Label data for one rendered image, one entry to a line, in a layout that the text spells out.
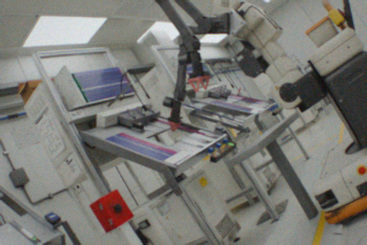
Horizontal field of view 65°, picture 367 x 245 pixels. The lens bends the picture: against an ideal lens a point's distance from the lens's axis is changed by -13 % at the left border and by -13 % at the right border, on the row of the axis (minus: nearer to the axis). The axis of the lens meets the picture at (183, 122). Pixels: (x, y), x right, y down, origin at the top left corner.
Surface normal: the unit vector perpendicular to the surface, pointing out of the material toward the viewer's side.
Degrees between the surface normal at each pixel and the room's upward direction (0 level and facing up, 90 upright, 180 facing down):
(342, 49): 90
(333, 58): 90
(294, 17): 90
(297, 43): 90
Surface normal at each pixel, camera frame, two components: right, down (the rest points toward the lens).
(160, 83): -0.50, 0.21
